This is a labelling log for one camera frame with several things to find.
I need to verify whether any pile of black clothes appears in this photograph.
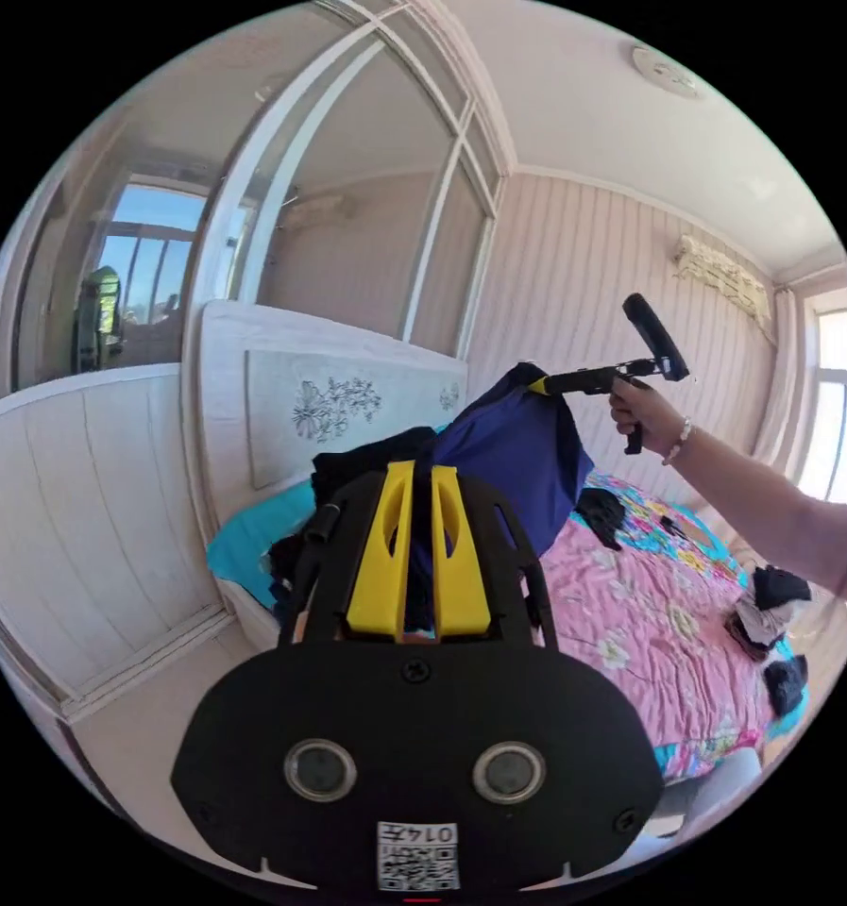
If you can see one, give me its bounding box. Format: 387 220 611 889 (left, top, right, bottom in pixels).
263 426 440 617

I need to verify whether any covered wall air conditioner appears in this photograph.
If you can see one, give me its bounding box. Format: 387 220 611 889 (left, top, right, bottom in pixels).
672 234 776 318

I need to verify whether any person's right forearm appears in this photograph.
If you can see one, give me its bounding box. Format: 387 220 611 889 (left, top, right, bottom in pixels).
663 417 847 609

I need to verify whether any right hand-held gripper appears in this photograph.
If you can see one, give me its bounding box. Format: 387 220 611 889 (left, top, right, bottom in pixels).
527 359 674 455

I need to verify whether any dark teal short sleeve shirt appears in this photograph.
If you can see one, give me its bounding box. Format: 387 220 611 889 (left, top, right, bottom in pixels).
402 361 596 635

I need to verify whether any small black garment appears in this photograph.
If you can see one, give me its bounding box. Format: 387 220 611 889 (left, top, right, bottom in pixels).
576 486 628 552

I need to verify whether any bed with pink floral quilt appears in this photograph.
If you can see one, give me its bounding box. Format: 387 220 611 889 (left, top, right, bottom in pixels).
201 298 815 783

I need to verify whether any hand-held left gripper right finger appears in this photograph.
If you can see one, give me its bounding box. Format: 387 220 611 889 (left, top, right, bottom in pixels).
431 465 492 643

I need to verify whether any window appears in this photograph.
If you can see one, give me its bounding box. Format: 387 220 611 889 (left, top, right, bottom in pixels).
794 282 847 505

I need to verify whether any round ceiling lamp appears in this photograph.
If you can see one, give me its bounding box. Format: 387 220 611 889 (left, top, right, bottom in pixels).
631 42 702 101

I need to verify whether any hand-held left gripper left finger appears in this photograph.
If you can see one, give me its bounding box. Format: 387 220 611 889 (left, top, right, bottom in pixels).
346 460 417 643

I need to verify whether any glass sliding door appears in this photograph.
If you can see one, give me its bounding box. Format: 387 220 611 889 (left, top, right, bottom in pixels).
8 0 517 396

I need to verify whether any person's right hand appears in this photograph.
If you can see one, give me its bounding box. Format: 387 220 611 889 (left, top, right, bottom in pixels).
608 381 688 462

